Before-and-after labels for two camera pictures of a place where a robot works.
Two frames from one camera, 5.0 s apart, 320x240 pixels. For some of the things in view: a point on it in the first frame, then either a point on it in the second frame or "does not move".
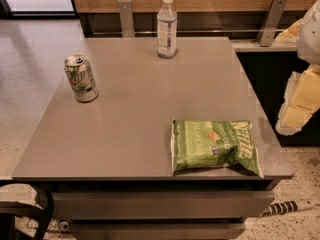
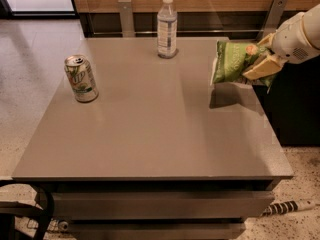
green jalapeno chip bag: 205,145 → 231,60
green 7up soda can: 81,78 does not move
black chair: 9,210 does not move
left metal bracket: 126,18 does not move
